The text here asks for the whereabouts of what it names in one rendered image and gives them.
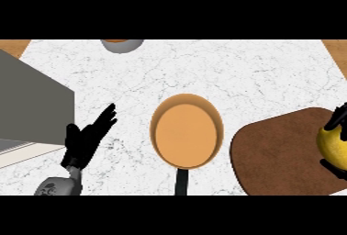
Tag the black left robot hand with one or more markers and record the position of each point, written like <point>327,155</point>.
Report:
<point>87,137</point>

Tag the yellow lemon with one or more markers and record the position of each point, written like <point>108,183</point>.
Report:
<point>333,147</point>

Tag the large grey appliance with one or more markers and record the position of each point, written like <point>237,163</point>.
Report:
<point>31,107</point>

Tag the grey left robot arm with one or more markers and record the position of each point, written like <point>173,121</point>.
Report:
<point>62,185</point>

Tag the brown cutting board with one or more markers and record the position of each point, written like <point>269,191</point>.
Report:
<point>282,154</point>

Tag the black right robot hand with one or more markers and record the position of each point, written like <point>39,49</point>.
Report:
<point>339,117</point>

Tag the grey bowl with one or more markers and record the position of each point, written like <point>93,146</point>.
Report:
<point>121,45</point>

